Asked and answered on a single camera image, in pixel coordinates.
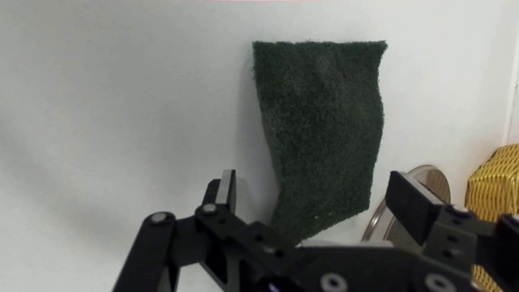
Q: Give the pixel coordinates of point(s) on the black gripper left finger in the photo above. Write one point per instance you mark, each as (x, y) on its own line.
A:
(179, 254)

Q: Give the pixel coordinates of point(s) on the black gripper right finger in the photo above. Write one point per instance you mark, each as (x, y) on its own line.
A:
(416, 209)

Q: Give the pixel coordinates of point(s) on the dark grey towel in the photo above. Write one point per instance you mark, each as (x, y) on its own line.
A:
(319, 131)

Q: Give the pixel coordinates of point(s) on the yellow wicker basket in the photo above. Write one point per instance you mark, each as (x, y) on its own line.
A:
(492, 184)

